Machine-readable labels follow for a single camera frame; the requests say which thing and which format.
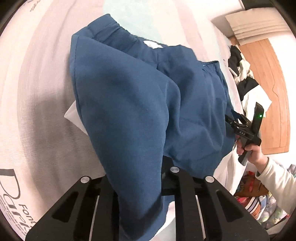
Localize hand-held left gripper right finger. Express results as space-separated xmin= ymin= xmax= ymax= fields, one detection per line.
xmin=161 ymin=156 xmax=270 ymax=241

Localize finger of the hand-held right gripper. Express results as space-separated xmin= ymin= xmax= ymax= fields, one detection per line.
xmin=230 ymin=111 xmax=250 ymax=127
xmin=224 ymin=116 xmax=244 ymax=132

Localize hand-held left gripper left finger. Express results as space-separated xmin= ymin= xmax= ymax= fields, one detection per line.
xmin=25 ymin=176 xmax=121 ymax=241

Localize blue pants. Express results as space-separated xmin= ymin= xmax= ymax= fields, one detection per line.
xmin=69 ymin=13 xmax=235 ymax=241

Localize person's right forearm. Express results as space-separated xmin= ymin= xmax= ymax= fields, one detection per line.
xmin=255 ymin=156 xmax=296 ymax=216

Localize person's right hand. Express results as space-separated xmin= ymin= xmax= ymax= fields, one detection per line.
xmin=236 ymin=138 xmax=269 ymax=172

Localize black and white jacket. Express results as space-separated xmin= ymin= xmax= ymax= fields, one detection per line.
xmin=228 ymin=45 xmax=272 ymax=114

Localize wooden headboard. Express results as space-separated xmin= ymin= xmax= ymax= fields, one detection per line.
xmin=231 ymin=38 xmax=290 ymax=155

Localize striped bed sheet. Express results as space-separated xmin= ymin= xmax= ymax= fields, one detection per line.
xmin=0 ymin=0 xmax=245 ymax=241

